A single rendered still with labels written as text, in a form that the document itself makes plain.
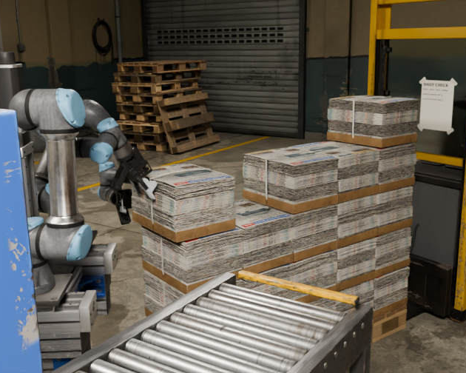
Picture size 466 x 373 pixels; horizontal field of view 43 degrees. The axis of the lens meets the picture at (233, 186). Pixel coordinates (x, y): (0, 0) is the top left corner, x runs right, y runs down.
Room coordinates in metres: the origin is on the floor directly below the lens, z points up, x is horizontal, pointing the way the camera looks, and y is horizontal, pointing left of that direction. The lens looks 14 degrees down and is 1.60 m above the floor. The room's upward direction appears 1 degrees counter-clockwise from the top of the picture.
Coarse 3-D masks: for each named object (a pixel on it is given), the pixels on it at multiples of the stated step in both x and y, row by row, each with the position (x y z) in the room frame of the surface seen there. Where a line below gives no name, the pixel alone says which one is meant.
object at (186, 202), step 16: (192, 176) 2.36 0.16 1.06; (208, 176) 2.36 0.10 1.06; (224, 176) 2.36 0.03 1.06; (160, 192) 2.30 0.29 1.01; (176, 192) 2.20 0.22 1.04; (192, 192) 2.24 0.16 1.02; (208, 192) 2.28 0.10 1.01; (224, 192) 2.34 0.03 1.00; (160, 208) 2.29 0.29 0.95; (176, 208) 2.20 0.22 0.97; (192, 208) 2.25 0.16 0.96; (208, 208) 2.29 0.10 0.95; (224, 208) 2.33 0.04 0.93; (160, 224) 2.30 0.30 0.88; (176, 224) 2.20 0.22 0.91; (192, 224) 2.24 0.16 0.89; (208, 224) 2.28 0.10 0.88
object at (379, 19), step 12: (372, 0) 3.66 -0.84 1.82; (372, 12) 3.66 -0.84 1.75; (384, 12) 3.69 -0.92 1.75; (372, 24) 3.66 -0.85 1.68; (384, 24) 3.68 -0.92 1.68; (372, 36) 3.65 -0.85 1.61; (372, 48) 3.65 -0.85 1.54; (384, 48) 3.63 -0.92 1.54; (372, 60) 3.65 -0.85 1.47; (384, 60) 3.63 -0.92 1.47; (372, 72) 3.65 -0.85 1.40; (384, 72) 3.64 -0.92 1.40; (372, 84) 3.64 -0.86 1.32; (384, 84) 3.65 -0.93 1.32
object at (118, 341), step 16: (224, 272) 1.97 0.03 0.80; (208, 288) 1.83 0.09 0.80; (176, 304) 1.71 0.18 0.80; (192, 304) 1.74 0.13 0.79; (144, 320) 1.60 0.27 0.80; (160, 320) 1.61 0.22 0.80; (128, 336) 1.51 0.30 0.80; (96, 352) 1.42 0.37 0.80; (64, 368) 1.35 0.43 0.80; (80, 368) 1.35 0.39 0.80
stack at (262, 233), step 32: (256, 224) 2.43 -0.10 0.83; (288, 224) 2.54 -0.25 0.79; (320, 224) 2.67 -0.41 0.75; (352, 224) 2.80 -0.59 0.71; (160, 256) 2.38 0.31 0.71; (192, 256) 2.23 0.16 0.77; (224, 256) 2.32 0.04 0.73; (256, 256) 2.43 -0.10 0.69; (320, 256) 2.66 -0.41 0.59; (352, 256) 2.81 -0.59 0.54; (160, 288) 2.40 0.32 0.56; (256, 288) 2.42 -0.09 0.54; (352, 288) 2.81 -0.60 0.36
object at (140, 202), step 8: (152, 168) 2.53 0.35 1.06; (160, 168) 2.52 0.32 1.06; (168, 168) 2.53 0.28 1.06; (176, 168) 2.53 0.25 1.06; (184, 168) 2.53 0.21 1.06; (192, 168) 2.53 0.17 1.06; (200, 168) 2.52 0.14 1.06; (136, 192) 2.46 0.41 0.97; (144, 192) 2.40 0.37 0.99; (136, 200) 2.45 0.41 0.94; (144, 200) 2.41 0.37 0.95; (136, 208) 2.46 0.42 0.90; (144, 208) 2.40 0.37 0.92; (144, 216) 2.41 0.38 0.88
